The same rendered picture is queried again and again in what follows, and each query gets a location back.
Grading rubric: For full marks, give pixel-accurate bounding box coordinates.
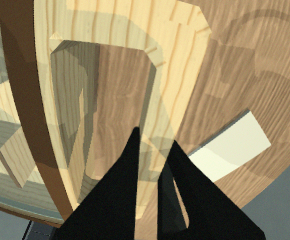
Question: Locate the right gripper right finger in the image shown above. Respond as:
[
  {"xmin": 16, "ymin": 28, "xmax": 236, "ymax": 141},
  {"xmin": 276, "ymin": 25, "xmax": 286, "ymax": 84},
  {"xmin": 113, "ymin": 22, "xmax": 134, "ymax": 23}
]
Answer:
[{"xmin": 157, "ymin": 139, "xmax": 266, "ymax": 240}]

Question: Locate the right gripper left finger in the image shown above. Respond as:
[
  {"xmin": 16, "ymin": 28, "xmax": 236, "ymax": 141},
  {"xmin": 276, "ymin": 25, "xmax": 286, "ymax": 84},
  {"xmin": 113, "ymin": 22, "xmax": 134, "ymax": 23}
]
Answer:
[{"xmin": 51, "ymin": 127, "xmax": 140, "ymax": 240}]

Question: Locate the wooden maze board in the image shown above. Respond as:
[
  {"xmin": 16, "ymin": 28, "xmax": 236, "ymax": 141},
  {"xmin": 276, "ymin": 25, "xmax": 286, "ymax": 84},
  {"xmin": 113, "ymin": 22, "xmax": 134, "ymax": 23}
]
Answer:
[{"xmin": 0, "ymin": 0, "xmax": 212, "ymax": 228}]

